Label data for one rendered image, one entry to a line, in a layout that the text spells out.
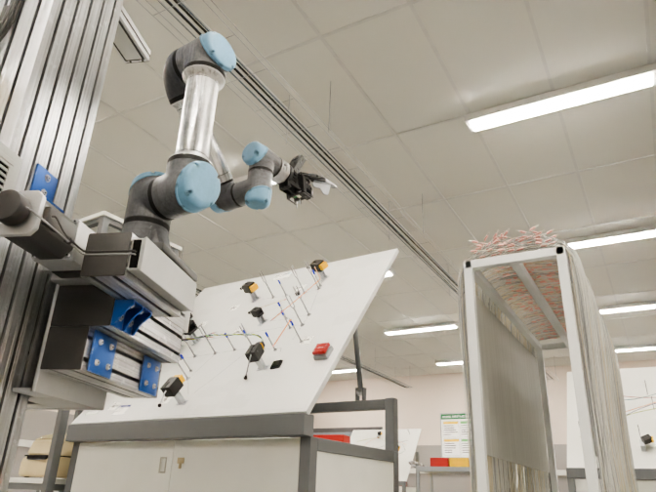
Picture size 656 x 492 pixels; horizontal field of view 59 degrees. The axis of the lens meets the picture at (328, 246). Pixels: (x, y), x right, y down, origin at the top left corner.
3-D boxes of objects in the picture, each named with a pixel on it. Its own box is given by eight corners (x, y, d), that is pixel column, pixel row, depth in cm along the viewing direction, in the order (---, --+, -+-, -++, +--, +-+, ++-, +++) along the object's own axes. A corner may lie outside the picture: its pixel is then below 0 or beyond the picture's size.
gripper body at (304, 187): (297, 206, 190) (273, 191, 181) (295, 184, 194) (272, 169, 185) (315, 198, 186) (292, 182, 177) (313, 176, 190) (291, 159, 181)
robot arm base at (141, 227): (155, 248, 137) (162, 211, 141) (97, 250, 140) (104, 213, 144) (180, 270, 151) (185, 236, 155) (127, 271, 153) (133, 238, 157)
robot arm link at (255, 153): (237, 167, 170) (240, 143, 173) (262, 184, 178) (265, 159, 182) (258, 160, 166) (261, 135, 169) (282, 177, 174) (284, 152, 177)
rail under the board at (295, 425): (303, 434, 173) (304, 412, 175) (64, 441, 233) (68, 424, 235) (313, 436, 177) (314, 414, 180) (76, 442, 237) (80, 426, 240)
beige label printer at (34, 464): (48, 478, 236) (59, 428, 244) (16, 477, 246) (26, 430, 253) (106, 481, 260) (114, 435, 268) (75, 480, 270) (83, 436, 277)
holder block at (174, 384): (163, 421, 207) (149, 399, 204) (182, 397, 217) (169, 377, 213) (172, 420, 205) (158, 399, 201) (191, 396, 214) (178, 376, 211)
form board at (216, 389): (73, 427, 237) (70, 423, 236) (206, 291, 318) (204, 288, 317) (308, 415, 177) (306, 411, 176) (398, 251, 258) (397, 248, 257)
